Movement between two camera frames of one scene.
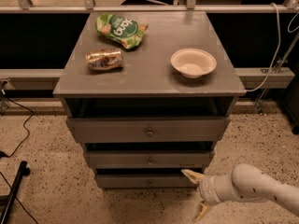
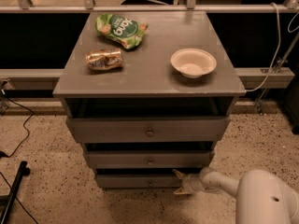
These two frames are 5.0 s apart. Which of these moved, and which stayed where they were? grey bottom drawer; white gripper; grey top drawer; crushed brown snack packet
Moved: white gripper
Stayed: crushed brown snack packet; grey bottom drawer; grey top drawer
